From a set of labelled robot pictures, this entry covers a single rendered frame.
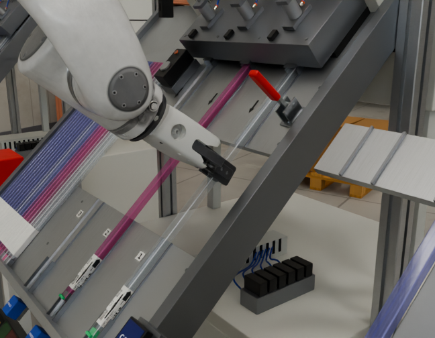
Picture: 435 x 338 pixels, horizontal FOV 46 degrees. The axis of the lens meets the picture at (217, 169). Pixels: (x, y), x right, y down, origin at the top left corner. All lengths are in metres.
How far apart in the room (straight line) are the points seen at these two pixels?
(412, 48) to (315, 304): 0.51
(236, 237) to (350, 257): 0.61
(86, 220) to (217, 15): 0.44
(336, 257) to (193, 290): 0.64
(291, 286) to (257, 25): 0.50
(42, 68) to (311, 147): 0.38
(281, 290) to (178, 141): 0.47
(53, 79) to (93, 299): 0.35
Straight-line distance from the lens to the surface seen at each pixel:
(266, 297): 1.00
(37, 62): 0.58
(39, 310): 0.84
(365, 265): 1.23
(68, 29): 0.51
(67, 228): 0.95
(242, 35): 0.89
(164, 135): 0.64
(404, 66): 0.86
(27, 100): 5.69
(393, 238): 0.91
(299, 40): 0.79
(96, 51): 0.51
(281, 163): 0.70
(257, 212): 0.69
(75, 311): 0.81
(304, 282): 1.07
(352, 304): 1.07
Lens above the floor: 1.15
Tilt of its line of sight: 16 degrees down
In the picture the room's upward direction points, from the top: straight up
